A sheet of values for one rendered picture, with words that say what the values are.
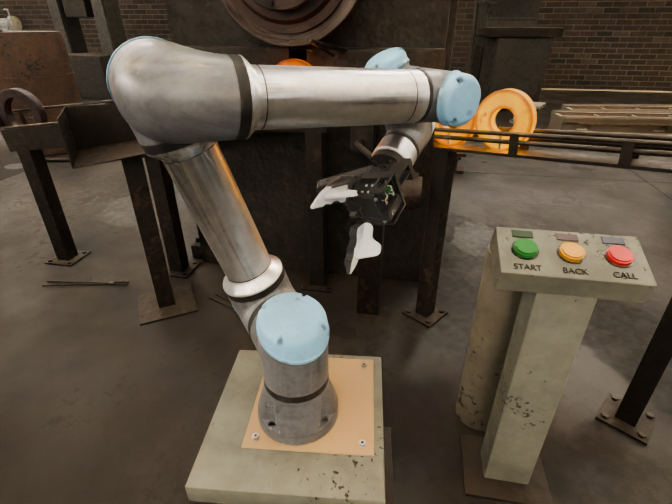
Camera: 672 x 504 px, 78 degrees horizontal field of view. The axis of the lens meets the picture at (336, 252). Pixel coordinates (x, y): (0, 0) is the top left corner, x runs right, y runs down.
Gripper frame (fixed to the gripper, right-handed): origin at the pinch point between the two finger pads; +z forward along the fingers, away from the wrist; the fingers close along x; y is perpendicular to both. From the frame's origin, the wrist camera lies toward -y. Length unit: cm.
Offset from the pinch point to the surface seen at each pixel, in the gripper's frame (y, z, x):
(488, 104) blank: 4, -68, 17
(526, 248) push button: 24.5, -17.8, 16.3
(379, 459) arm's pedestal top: 8.5, 20.4, 30.5
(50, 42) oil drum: -329, -136, -32
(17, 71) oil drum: -337, -106, -27
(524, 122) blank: 13, -64, 21
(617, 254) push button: 37.2, -22.7, 21.2
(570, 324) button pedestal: 31.5, -13.6, 30.7
